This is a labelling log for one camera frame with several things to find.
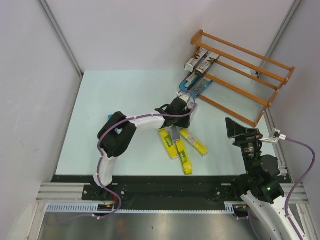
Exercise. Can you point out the white blue R&O box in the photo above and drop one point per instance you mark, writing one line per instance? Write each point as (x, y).
(200, 86)

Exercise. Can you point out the silver black R&O charcoal box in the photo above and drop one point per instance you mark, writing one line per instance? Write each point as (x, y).
(195, 59)

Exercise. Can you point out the white slotted cable duct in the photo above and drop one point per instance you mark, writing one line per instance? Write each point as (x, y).
(90, 208)

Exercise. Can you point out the yellow Curaprox box middle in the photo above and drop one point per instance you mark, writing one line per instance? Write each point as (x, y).
(184, 158)

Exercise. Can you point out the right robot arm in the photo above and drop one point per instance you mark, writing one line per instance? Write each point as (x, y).
(259, 187)

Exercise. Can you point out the yellow Curaprox box left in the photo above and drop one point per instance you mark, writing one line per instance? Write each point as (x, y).
(168, 143)

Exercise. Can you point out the aluminium frame rail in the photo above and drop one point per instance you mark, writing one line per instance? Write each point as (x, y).
(60, 193)

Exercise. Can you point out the blue toothpaste box with barcode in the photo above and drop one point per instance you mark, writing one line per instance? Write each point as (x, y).
(189, 82)

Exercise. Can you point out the yellow Curaprox box right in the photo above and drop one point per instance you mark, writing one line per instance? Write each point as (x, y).
(202, 150)

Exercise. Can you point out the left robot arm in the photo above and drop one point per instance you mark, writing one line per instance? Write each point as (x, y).
(116, 135)

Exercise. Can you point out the lilac Protefix toothpaste box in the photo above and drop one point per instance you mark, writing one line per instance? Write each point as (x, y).
(193, 107)

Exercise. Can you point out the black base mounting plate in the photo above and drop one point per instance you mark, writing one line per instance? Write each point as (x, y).
(174, 193)

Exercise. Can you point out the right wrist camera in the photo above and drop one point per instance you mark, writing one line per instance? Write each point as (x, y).
(274, 137)

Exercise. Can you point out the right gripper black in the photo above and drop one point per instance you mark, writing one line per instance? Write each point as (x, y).
(234, 129)

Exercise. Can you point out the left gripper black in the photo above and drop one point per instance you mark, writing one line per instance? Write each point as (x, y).
(184, 123)

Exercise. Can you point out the yellow curaprox box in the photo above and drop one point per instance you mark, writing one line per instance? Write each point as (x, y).
(168, 143)
(184, 158)
(202, 150)

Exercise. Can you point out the lilac text-side toothpaste box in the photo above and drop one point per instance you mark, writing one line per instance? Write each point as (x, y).
(174, 133)

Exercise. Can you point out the orange wooden shelf rack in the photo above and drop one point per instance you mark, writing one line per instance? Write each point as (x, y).
(244, 84)

